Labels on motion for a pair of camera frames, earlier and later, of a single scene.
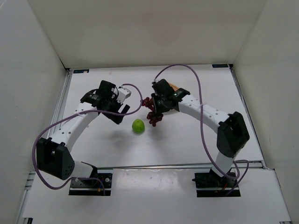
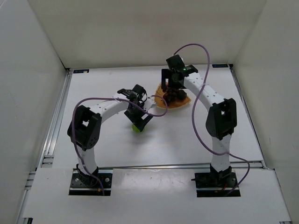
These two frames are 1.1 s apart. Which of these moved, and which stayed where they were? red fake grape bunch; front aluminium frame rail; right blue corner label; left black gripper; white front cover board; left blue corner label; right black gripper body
Moved: right black gripper body; red fake grape bunch; left black gripper
Stayed: right blue corner label; white front cover board; left blue corner label; front aluminium frame rail
